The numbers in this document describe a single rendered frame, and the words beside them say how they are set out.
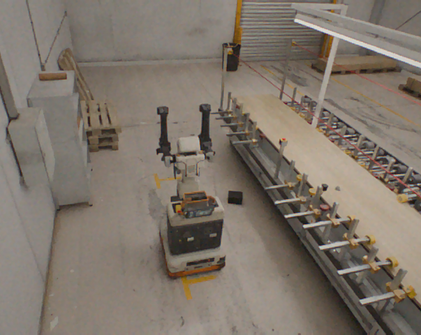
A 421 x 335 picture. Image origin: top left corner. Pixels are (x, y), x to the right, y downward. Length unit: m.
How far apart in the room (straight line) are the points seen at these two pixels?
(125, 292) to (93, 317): 0.38
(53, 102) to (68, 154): 0.66
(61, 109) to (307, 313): 3.32
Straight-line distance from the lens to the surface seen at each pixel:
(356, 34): 3.25
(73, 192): 4.48
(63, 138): 4.06
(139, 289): 3.59
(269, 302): 3.58
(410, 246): 3.33
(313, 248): 3.97
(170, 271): 3.51
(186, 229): 3.22
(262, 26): 11.15
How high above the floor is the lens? 2.89
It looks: 34 degrees down
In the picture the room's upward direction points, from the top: 3 degrees clockwise
